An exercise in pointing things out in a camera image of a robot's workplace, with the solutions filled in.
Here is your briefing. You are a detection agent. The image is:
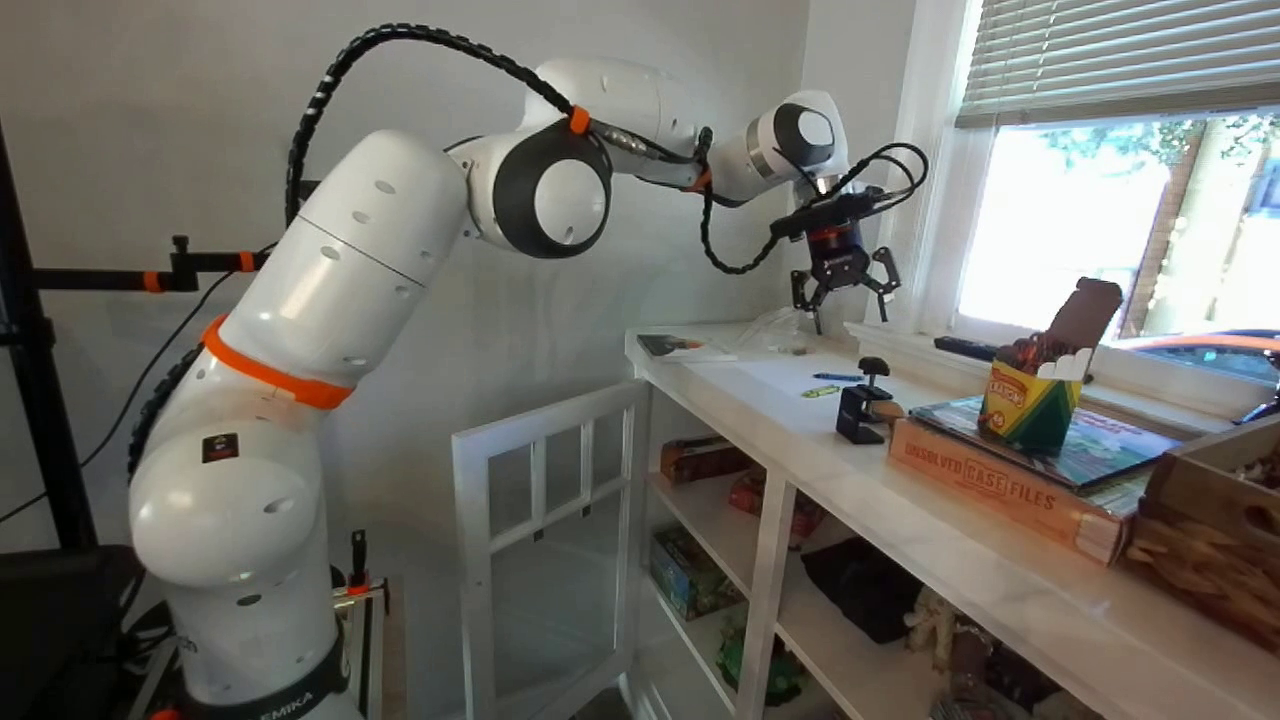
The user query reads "Thomas and Friends book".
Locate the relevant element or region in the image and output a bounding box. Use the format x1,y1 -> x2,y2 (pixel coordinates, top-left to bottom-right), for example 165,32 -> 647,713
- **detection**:
909,393 -> 1180,495

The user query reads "brown wooden crate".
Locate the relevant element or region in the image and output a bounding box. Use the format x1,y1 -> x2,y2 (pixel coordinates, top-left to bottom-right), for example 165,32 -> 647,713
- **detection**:
1116,410 -> 1280,658

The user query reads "black low box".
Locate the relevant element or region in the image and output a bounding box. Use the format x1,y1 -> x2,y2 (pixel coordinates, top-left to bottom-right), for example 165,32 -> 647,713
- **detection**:
0,538 -> 136,720

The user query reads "black bag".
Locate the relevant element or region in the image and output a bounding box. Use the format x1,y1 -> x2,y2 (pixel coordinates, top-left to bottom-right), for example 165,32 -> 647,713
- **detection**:
799,532 -> 926,649

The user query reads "black marker on sill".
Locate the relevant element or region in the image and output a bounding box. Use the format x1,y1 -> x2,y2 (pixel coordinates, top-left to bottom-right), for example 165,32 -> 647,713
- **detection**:
926,331 -> 1006,363

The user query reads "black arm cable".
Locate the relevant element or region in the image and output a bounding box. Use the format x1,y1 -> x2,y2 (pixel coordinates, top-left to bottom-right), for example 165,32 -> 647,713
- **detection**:
278,18 -> 930,277

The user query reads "black clamp mount with knob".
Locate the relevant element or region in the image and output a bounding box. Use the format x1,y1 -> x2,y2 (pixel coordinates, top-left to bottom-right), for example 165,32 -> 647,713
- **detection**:
833,350 -> 894,446

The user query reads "green package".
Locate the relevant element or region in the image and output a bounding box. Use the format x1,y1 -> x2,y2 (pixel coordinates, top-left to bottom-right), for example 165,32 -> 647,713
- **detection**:
715,614 -> 813,713

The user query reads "orange black bar clamp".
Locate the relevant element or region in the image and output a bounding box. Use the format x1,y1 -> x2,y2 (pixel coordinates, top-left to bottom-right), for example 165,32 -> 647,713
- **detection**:
331,522 -> 382,602

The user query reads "pile of toys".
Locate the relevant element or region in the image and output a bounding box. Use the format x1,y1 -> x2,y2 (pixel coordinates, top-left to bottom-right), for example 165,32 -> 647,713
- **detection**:
899,583 -> 1071,720

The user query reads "teal game box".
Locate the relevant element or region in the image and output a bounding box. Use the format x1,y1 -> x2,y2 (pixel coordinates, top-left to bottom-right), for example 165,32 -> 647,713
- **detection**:
647,518 -> 742,621

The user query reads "wide white window blind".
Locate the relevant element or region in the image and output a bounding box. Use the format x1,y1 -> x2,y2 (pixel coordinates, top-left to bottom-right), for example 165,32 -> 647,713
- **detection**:
950,0 -> 1280,131

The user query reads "red flat package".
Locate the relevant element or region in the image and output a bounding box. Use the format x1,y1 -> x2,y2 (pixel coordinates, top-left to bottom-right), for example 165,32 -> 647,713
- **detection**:
725,462 -> 827,547

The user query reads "white open shelf cabinet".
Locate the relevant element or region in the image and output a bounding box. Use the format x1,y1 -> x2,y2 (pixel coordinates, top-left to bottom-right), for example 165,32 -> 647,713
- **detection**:
621,315 -> 1280,720

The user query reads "yellow green crayon box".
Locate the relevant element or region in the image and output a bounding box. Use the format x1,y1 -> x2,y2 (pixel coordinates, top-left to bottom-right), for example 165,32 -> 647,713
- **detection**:
976,272 -> 1129,459

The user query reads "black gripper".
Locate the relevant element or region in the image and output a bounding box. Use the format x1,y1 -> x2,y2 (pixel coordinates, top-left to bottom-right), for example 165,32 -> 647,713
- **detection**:
790,225 -> 909,338

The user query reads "black metal tripod stand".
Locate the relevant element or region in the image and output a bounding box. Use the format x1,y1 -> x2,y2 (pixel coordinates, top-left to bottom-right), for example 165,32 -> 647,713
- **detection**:
0,127 -> 268,560

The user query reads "window with garden view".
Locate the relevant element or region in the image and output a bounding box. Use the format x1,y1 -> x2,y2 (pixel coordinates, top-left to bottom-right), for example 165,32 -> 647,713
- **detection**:
955,111 -> 1280,342

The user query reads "brown cardboard box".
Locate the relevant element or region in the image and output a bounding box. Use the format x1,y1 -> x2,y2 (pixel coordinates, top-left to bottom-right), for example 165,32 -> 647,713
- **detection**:
656,433 -> 759,488

